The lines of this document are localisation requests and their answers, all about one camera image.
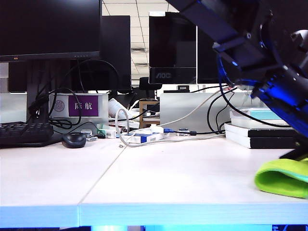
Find pile of papers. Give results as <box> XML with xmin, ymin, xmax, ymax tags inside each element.
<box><xmin>108</xmin><ymin>117</ymin><xmax>140</xmax><ymax>133</ymax></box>

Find white paper bottle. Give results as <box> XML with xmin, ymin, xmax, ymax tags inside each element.
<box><xmin>108</xmin><ymin>98</ymin><xmax>132</xmax><ymax>118</ymax></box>

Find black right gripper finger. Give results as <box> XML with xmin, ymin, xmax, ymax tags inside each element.
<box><xmin>279</xmin><ymin>143</ymin><xmax>302</xmax><ymax>161</ymax></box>
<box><xmin>295</xmin><ymin>134</ymin><xmax>308</xmax><ymax>159</ymax></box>

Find small wooden shelf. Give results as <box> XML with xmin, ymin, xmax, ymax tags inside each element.
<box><xmin>139</xmin><ymin>100</ymin><xmax>161</xmax><ymax>128</ymax></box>

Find black monitor stand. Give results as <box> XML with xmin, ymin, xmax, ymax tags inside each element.
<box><xmin>26</xmin><ymin>60</ymin><xmax>50</xmax><ymax>124</ymax></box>

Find small AOC monitor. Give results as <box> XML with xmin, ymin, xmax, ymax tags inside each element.
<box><xmin>148</xmin><ymin>11</ymin><xmax>198</xmax><ymax>85</ymax></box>

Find white and blue VGA adapter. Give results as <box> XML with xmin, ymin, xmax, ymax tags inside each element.
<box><xmin>150</xmin><ymin>124</ymin><xmax>179</xmax><ymax>134</ymax></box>

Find black monitor with thin bezel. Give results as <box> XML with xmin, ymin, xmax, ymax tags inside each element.
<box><xmin>0</xmin><ymin>0</ymin><xmax>103</xmax><ymax>63</ymax></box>

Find dark monitor back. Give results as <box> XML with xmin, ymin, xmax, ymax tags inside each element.
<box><xmin>100</xmin><ymin>15</ymin><xmax>132</xmax><ymax>94</ymax></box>

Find lime green rag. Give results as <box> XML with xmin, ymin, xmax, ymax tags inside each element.
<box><xmin>254</xmin><ymin>157</ymin><xmax>308</xmax><ymax>199</ymax></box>

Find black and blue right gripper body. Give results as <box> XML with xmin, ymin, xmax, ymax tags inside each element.
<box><xmin>250</xmin><ymin>66</ymin><xmax>308</xmax><ymax>138</ymax></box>

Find black office chair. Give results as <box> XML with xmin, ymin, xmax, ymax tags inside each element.
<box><xmin>139</xmin><ymin>77</ymin><xmax>162</xmax><ymax>98</ymax></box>

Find white book with title text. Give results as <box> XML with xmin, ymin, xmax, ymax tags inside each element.
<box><xmin>231</xmin><ymin>117</ymin><xmax>293</xmax><ymax>130</ymax></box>

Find black keyboard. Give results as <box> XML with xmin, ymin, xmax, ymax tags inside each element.
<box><xmin>0</xmin><ymin>121</ymin><xmax>55</xmax><ymax>149</ymax></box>

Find purple name sign plate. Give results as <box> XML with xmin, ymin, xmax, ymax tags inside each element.
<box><xmin>49</xmin><ymin>93</ymin><xmax>109</xmax><ymax>118</ymax></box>

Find black cable bundle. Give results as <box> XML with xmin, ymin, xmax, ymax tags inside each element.
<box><xmin>27</xmin><ymin>91</ymin><xmax>51</xmax><ymax>123</ymax></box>

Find black cable with ferrite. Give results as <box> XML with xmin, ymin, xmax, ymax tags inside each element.
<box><xmin>168</xmin><ymin>129</ymin><xmax>227</xmax><ymax>136</ymax></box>

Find frosted partition panel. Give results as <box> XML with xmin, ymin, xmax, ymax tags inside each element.
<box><xmin>0</xmin><ymin>92</ymin><xmax>27</xmax><ymax>124</ymax></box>

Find black hanging cable loops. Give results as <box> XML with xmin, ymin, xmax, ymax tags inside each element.
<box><xmin>207</xmin><ymin>88</ymin><xmax>239</xmax><ymax>134</ymax></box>

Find teal book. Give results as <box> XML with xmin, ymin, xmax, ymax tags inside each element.
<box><xmin>230</xmin><ymin>107</ymin><xmax>281</xmax><ymax>121</ymax></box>

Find black looped cable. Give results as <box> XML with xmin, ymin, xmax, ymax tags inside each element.
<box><xmin>49</xmin><ymin>88</ymin><xmax>84</xmax><ymax>132</ymax></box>

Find blue and white carton box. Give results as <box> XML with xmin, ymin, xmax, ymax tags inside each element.
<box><xmin>120</xmin><ymin>131</ymin><xmax>170</xmax><ymax>145</ymax></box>

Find small green and white box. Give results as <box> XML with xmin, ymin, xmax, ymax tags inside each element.
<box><xmin>97</xmin><ymin>128</ymin><xmax>116</xmax><ymax>140</ymax></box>

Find black computer mouse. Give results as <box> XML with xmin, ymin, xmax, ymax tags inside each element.
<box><xmin>61</xmin><ymin>131</ymin><xmax>87</xmax><ymax>149</ymax></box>

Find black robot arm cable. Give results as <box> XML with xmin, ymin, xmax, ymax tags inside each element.
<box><xmin>218</xmin><ymin>80</ymin><xmax>293</xmax><ymax>128</ymax></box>

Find silver partition panel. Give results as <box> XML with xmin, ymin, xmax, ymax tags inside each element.
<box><xmin>160</xmin><ymin>92</ymin><xmax>244</xmax><ymax>133</ymax></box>

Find grey monitor cable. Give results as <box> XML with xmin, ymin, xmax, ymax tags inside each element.
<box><xmin>160</xmin><ymin>85</ymin><xmax>238</xmax><ymax>128</ymax></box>

